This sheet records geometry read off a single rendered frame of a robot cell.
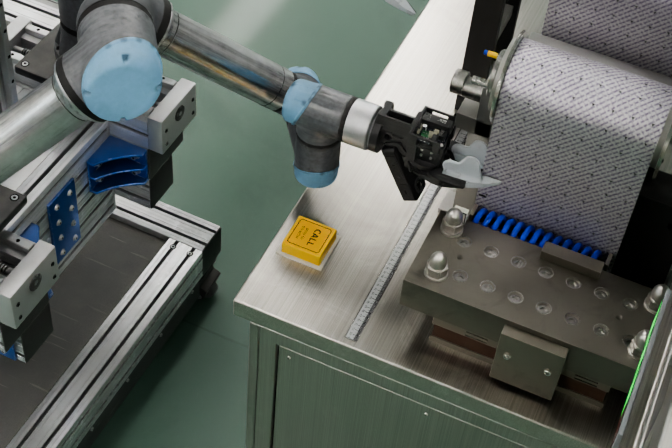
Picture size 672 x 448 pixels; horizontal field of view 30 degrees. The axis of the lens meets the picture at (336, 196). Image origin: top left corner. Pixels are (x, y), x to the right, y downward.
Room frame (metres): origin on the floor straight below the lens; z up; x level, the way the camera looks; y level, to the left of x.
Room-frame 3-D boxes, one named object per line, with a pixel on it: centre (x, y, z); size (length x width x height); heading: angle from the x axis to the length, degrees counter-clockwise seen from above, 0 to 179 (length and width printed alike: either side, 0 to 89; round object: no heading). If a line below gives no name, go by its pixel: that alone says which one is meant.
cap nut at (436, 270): (1.23, -0.16, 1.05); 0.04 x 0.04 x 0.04
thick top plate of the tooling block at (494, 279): (1.21, -0.33, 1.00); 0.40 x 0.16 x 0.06; 70
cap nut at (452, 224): (1.32, -0.19, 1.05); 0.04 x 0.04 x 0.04
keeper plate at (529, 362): (1.12, -0.31, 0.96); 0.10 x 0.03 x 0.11; 70
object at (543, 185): (1.34, -0.33, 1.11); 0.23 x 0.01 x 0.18; 70
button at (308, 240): (1.37, 0.04, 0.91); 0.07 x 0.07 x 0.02; 70
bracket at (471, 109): (1.48, -0.21, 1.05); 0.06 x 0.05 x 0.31; 70
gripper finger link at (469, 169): (1.37, -0.20, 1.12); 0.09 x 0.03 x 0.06; 69
